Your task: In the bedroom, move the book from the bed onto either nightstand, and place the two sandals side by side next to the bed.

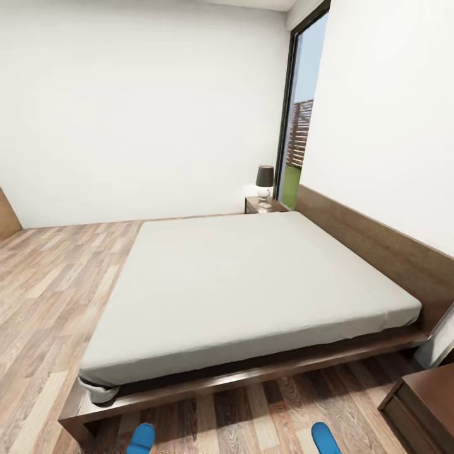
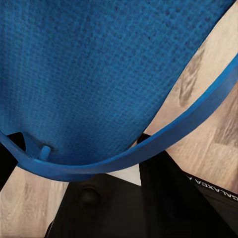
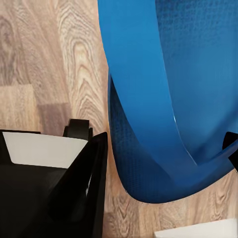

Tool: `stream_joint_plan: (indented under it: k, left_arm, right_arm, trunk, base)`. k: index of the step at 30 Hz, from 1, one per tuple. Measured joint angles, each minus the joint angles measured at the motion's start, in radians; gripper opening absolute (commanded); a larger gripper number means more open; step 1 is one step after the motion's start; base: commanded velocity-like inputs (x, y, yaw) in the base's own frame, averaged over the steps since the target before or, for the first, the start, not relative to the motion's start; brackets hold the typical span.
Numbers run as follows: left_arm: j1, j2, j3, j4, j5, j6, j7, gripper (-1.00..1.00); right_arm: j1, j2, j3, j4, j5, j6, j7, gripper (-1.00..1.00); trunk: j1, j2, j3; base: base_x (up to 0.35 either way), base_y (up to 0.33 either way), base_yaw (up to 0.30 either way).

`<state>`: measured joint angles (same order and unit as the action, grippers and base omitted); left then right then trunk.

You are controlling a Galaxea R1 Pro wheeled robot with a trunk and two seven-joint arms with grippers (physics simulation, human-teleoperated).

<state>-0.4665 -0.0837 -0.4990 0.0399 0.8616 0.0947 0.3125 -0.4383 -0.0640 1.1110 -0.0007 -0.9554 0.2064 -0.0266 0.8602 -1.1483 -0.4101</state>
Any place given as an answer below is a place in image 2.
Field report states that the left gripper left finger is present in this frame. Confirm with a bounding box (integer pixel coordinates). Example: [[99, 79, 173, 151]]
[[0, 132, 26, 191]]

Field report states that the sandal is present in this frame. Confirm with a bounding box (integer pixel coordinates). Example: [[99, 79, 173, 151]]
[[0, 0, 238, 182]]

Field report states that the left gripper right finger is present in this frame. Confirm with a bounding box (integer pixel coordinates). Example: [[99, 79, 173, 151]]
[[137, 133, 238, 238]]

